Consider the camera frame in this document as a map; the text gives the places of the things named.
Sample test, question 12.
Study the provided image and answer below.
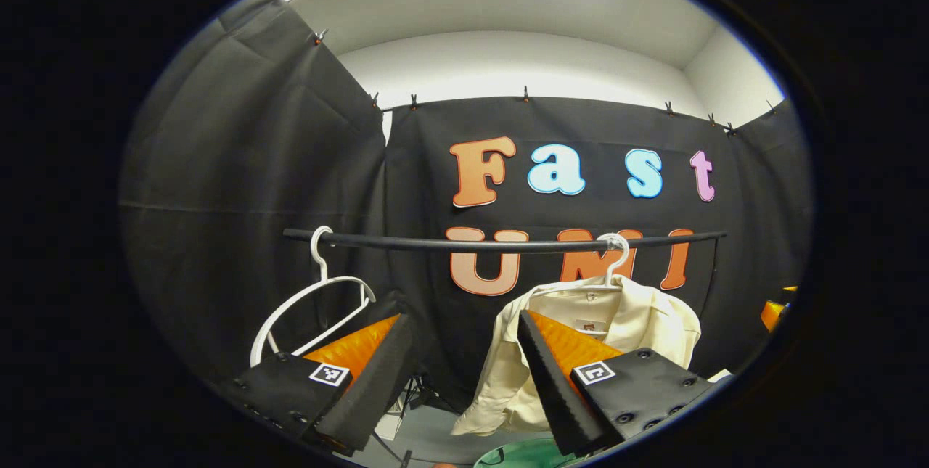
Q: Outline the row of black backdrop clips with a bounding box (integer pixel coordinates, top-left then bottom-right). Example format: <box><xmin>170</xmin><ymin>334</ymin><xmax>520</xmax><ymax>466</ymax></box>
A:
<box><xmin>314</xmin><ymin>29</ymin><xmax>777</xmax><ymax>136</ymax></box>

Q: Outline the green laundry hamper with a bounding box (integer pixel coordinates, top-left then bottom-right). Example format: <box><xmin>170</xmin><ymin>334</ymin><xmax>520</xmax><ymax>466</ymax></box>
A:
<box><xmin>473</xmin><ymin>438</ymin><xmax>581</xmax><ymax>468</ymax></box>

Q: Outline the black clothes rack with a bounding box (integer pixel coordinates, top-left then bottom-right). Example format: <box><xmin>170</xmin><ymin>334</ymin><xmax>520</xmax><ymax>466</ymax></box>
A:
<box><xmin>283</xmin><ymin>227</ymin><xmax>728</xmax><ymax>309</ymax></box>

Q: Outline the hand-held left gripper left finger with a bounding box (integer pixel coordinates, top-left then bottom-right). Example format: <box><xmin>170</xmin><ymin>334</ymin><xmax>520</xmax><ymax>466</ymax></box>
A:
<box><xmin>221</xmin><ymin>313</ymin><xmax>416</xmax><ymax>458</ymax></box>

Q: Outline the cream shirt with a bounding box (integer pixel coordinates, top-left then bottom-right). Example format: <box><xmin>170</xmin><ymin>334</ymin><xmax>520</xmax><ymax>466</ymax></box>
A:
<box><xmin>451</xmin><ymin>276</ymin><xmax>702</xmax><ymax>437</ymax></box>

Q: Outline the white box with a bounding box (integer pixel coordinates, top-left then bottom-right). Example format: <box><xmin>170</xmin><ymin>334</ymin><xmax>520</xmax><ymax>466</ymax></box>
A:
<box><xmin>376</xmin><ymin>392</ymin><xmax>407</xmax><ymax>441</ymax></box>

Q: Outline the white shirt hanger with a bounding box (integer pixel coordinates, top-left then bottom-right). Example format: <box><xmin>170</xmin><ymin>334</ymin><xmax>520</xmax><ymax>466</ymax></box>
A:
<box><xmin>523</xmin><ymin>233</ymin><xmax>631</xmax><ymax>309</ymax></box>

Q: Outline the empty white hanger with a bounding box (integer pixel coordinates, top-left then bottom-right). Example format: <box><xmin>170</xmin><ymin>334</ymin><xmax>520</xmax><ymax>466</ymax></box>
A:
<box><xmin>250</xmin><ymin>226</ymin><xmax>377</xmax><ymax>369</ymax></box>

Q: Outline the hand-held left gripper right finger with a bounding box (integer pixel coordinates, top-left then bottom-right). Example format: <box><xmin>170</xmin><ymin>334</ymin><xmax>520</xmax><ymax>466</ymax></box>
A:
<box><xmin>517</xmin><ymin>308</ymin><xmax>734</xmax><ymax>458</ymax></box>

